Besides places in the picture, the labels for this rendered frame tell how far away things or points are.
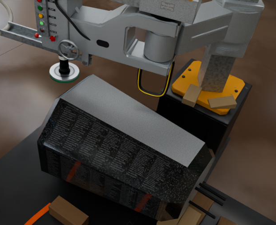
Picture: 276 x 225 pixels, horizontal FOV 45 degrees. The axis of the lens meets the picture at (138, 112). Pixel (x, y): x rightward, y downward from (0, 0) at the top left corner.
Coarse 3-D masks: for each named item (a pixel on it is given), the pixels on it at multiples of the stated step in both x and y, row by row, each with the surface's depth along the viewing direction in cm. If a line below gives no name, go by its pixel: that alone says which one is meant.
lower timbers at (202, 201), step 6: (198, 192) 277; (198, 198) 273; (204, 198) 274; (198, 204) 269; (204, 204) 270; (210, 204) 270; (198, 210) 265; (204, 216) 262; (198, 222) 258; (222, 222) 262; (228, 222) 263
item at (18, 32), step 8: (16, 24) 235; (8, 32) 228; (16, 32) 236; (24, 32) 238; (32, 32) 235; (16, 40) 230; (24, 40) 228; (32, 40) 226; (40, 40) 234; (40, 48) 228; (48, 48) 226; (72, 56) 224; (80, 56) 222
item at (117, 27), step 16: (80, 16) 203; (96, 16) 204; (112, 16) 196; (128, 16) 186; (144, 16) 185; (80, 32) 202; (96, 32) 200; (112, 32) 197; (128, 32) 197; (160, 32) 187; (176, 32) 185; (80, 48) 212; (96, 48) 208; (112, 48) 204; (128, 48) 206; (128, 64) 209; (144, 64) 205; (160, 64) 203
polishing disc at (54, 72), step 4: (56, 64) 248; (72, 64) 250; (52, 68) 244; (56, 68) 244; (72, 68) 247; (76, 68) 247; (52, 72) 241; (56, 72) 241; (72, 72) 243; (76, 72) 244; (52, 76) 238; (56, 76) 238; (60, 76) 239; (64, 76) 239; (68, 76) 240; (72, 76) 240; (76, 76) 241; (60, 80) 237; (64, 80) 237; (68, 80) 238
